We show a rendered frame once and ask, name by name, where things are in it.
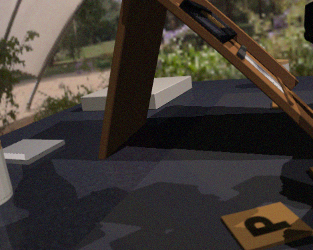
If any white paper ticket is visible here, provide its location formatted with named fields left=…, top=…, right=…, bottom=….
left=244, top=54, right=284, bottom=93

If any orange tile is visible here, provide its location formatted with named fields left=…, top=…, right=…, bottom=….
left=201, top=11, right=224, bottom=29

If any brown wooden board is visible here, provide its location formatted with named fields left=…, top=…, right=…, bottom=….
left=98, top=0, right=313, bottom=159

